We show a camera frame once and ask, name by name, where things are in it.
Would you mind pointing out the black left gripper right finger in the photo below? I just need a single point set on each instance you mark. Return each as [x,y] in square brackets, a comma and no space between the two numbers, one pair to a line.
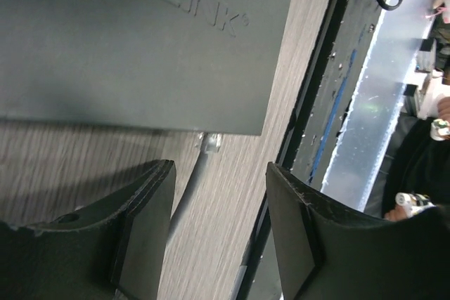
[327,250]

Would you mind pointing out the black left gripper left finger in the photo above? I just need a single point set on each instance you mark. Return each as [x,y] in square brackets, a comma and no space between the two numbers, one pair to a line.
[113,246]

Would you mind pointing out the operator hand in background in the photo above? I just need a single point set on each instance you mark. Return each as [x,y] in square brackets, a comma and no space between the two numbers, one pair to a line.
[421,166]

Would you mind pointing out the aluminium front rail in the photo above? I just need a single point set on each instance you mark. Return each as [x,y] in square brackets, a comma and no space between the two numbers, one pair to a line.
[375,106]

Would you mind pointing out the black network switch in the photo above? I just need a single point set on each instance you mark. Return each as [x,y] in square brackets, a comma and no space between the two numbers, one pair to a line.
[191,65]

